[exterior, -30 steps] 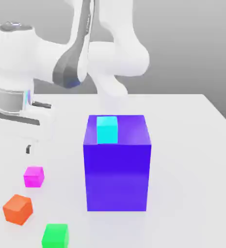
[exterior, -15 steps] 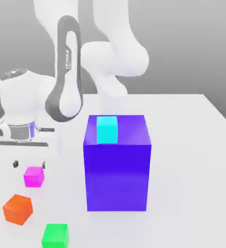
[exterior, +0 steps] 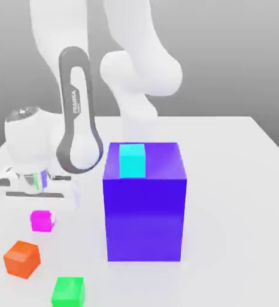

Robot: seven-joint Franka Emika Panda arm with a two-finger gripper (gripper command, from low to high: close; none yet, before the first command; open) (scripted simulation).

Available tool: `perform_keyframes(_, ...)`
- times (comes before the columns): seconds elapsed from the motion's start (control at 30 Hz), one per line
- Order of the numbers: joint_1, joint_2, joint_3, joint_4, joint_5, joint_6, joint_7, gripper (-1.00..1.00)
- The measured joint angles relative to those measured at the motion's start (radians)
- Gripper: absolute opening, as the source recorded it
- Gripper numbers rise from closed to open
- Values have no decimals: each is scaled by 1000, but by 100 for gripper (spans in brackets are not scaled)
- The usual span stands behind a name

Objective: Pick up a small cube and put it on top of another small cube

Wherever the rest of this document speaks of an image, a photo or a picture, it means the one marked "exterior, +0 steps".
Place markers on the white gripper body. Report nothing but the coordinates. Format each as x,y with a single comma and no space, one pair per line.
67,194

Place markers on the small magenta cube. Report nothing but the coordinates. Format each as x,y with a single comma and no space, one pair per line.
40,221

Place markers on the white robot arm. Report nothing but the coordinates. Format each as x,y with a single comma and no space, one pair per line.
139,60

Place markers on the small cyan cube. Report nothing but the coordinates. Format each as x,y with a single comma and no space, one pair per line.
132,162

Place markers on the small orange cube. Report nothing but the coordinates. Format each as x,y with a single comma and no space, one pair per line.
21,260

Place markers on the small green cube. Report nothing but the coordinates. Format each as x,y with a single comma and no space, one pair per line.
67,293

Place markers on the large blue box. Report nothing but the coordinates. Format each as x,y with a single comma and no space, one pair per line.
144,215

